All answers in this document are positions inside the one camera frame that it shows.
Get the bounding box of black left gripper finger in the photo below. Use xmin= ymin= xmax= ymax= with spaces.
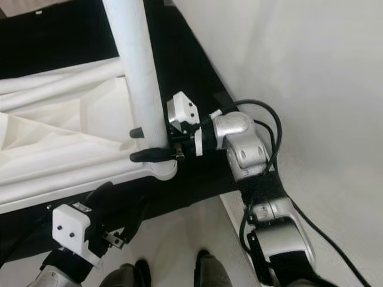
xmin=124 ymin=196 xmax=148 ymax=235
xmin=90 ymin=181 xmax=115 ymax=204

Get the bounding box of white plastic children table top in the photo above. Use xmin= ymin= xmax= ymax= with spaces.
xmin=0 ymin=57 xmax=178 ymax=213

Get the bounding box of white patterned cloth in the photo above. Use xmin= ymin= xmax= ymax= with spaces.
xmin=0 ymin=0 xmax=50 ymax=17

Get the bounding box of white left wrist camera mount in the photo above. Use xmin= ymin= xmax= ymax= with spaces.
xmin=52 ymin=203 xmax=93 ymax=264

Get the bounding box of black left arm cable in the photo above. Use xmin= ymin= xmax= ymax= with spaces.
xmin=0 ymin=206 xmax=57 ymax=267

